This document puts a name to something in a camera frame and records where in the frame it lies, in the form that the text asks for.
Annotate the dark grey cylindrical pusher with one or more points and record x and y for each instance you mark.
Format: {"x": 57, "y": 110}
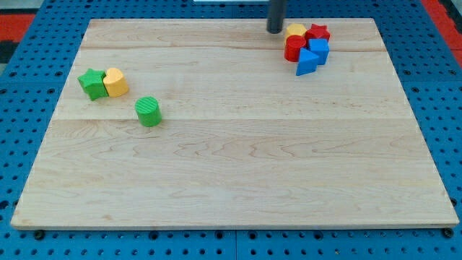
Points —
{"x": 275, "y": 16}

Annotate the yellow heart block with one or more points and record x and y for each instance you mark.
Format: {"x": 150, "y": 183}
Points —
{"x": 115, "y": 83}

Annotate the green star block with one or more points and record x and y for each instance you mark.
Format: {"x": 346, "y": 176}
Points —
{"x": 91, "y": 83}

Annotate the red star block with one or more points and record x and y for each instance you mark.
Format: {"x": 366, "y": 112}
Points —
{"x": 317, "y": 32}

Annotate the yellow hexagon block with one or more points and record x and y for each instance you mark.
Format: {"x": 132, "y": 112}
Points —
{"x": 294, "y": 29}

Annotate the red cylinder block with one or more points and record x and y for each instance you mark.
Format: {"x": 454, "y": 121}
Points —
{"x": 293, "y": 45}

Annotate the blue cube block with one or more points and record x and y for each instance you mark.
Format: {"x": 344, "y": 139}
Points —
{"x": 320, "y": 47}

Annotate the blue triangle block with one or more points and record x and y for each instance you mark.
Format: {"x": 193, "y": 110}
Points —
{"x": 308, "y": 62}

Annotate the wooden board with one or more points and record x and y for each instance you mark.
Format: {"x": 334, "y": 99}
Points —
{"x": 243, "y": 144}

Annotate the green cylinder block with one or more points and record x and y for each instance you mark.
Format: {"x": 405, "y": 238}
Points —
{"x": 148, "y": 111}

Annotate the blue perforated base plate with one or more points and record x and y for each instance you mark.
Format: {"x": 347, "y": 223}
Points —
{"x": 35, "y": 76}

